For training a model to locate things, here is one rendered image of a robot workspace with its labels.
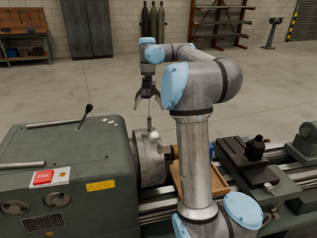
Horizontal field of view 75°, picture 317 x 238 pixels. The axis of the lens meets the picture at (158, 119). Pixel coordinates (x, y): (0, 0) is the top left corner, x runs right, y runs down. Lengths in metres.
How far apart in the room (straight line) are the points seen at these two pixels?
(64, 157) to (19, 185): 0.18
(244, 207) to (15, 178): 0.80
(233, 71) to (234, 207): 0.38
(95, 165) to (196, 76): 0.57
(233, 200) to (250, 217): 0.06
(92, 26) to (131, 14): 1.45
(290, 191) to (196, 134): 0.97
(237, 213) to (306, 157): 1.14
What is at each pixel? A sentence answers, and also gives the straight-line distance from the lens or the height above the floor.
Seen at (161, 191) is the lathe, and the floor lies 0.86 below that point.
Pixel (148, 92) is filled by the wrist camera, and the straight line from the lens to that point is 0.96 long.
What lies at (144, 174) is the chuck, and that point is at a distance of 1.04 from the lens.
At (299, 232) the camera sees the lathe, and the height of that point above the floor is 0.29.
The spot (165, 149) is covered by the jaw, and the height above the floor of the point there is 1.18.
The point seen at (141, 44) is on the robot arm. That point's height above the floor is 1.66.
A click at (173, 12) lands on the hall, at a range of 8.09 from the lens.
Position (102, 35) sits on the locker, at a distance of 6.99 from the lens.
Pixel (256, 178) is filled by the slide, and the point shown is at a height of 0.97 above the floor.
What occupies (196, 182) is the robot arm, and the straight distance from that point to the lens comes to 0.58.
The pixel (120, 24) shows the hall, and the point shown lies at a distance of 7.57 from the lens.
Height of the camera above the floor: 1.86
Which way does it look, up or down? 32 degrees down
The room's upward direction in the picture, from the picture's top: 1 degrees clockwise
